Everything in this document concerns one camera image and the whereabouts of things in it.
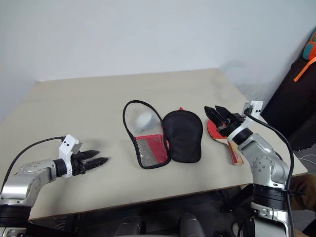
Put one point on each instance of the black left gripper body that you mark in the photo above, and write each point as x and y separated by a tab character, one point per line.
78	164

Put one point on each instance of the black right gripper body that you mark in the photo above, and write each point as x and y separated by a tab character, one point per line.
232	121

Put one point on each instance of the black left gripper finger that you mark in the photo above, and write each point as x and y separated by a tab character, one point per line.
91	153
97	162

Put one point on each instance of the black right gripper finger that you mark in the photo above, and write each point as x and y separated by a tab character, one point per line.
213	116
224	112

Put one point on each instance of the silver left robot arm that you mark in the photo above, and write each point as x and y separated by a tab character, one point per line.
14	187

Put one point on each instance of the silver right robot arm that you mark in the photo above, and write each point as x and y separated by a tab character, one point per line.
266	158

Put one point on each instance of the red table tennis paddle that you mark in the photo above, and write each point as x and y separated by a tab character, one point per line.
214	132

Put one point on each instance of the black paddle case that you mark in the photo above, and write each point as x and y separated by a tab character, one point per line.
184	138

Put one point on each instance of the white rounded object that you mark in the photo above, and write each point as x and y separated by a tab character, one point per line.
144	121

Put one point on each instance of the grey rounded shape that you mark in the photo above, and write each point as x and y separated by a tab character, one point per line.
130	228

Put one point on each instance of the brown object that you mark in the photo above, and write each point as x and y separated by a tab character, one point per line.
304	187

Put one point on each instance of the teal and orange bag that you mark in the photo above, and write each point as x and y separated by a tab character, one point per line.
310	49

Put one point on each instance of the dark rounded shape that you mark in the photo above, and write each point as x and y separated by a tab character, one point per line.
191	225

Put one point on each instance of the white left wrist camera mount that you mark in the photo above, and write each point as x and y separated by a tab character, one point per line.
67	144

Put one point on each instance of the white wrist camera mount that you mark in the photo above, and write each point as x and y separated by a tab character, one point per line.
67	144
256	107

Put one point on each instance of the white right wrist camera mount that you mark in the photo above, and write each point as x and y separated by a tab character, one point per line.
256	107

